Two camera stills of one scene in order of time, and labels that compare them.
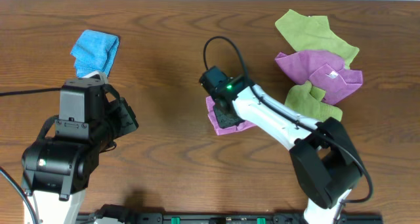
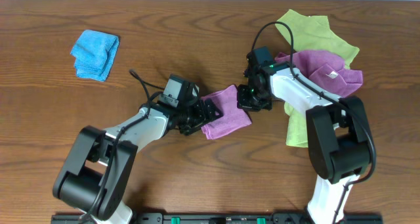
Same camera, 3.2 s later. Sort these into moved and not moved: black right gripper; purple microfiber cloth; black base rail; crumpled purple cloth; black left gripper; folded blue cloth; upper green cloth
Moved: black right gripper; black left gripper; purple microfiber cloth
Not moved: crumpled purple cloth; upper green cloth; black base rail; folded blue cloth
